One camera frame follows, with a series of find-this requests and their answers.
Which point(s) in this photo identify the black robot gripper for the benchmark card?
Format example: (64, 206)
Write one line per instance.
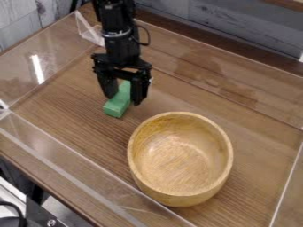
(121, 63)

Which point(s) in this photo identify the green rectangular block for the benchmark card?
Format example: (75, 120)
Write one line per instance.
(116, 106)

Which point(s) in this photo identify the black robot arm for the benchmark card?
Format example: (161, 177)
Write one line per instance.
(116, 15)

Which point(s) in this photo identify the brown wooden bowl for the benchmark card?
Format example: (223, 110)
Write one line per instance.
(180, 157)

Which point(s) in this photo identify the clear acrylic corner bracket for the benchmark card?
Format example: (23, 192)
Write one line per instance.
(88, 32)

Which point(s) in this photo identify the black metal bracket with screw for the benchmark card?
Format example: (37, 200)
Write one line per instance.
(39, 217)

